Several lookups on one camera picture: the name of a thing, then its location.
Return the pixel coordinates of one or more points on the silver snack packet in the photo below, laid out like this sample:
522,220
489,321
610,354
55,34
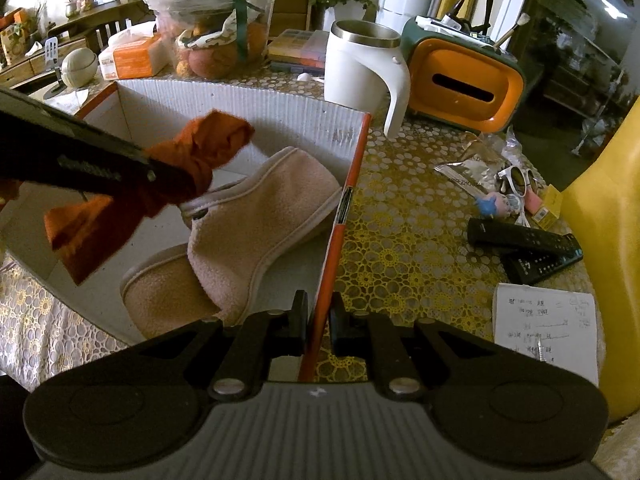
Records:
472,167

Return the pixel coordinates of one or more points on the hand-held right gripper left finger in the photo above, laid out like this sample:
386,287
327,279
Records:
299,320

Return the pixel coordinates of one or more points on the white orange cardboard box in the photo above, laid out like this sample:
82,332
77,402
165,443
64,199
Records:
280,105

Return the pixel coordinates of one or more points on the white paper sheet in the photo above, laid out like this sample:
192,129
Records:
60,100

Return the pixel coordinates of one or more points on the orange green tissue box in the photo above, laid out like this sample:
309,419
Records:
450,60

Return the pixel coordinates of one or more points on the pink eraser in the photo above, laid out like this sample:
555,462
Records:
532,203

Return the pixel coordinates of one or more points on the white-tipped makeup brush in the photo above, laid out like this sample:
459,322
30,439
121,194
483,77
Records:
512,30

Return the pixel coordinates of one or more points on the orange cloth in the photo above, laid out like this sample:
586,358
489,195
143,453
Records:
200,145

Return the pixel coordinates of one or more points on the white handwritten notepad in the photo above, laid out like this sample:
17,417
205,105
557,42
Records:
575,350

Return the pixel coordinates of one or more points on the orange white tissue pack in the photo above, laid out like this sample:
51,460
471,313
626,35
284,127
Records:
135,57

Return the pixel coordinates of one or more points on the wooden chair back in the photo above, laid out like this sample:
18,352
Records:
112,27

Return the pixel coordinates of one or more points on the plastic bag of oranges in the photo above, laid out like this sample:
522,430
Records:
215,55

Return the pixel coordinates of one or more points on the clear plastic wrapper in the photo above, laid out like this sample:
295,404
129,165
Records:
512,147

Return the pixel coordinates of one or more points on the red pen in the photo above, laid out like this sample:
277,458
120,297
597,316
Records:
541,349

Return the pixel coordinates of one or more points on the small pig figure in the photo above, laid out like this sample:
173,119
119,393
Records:
492,205

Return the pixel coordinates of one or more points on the coloured plastic organizer box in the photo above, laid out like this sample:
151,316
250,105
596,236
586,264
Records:
300,47

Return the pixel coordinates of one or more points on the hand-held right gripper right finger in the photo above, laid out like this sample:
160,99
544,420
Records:
337,325

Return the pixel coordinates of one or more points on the white mug with steel rim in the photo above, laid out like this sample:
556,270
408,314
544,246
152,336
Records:
355,70

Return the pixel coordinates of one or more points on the small wooden drawer box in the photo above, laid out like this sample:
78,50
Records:
290,7

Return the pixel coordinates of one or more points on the wooden sideboard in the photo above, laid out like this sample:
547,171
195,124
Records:
30,62

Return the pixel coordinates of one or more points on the small yellow box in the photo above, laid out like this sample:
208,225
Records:
547,207

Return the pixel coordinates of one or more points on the yellow chair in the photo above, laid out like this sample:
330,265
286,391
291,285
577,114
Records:
615,260

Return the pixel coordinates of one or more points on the short black remote control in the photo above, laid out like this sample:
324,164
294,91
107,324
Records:
530,265

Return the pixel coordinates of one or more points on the white phone stand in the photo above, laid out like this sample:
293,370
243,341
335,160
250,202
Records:
51,50

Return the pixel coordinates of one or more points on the round white jar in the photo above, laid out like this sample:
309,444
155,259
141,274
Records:
77,67

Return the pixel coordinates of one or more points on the glass display cabinet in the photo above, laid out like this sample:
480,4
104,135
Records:
575,60

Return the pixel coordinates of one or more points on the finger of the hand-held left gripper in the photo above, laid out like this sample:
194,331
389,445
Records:
75,160

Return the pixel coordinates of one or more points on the long black remote control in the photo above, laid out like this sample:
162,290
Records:
500,235

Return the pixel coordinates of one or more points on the white sunglasses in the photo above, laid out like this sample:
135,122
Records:
507,177

